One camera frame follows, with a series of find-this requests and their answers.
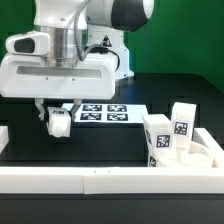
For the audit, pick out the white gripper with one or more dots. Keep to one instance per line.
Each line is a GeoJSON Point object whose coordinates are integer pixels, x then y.
{"type": "Point", "coordinates": [25, 74]}

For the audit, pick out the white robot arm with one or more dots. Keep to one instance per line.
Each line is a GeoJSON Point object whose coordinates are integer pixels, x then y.
{"type": "Point", "coordinates": [56, 60]}

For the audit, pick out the white marker sheet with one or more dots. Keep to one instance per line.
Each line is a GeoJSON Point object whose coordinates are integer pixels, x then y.
{"type": "Point", "coordinates": [110, 113]}

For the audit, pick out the white left fence bar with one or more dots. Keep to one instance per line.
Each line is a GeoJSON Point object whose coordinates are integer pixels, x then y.
{"type": "Point", "coordinates": [4, 137]}

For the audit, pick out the white front fence bar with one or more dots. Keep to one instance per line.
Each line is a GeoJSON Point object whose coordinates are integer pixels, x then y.
{"type": "Point", "coordinates": [51, 180]}

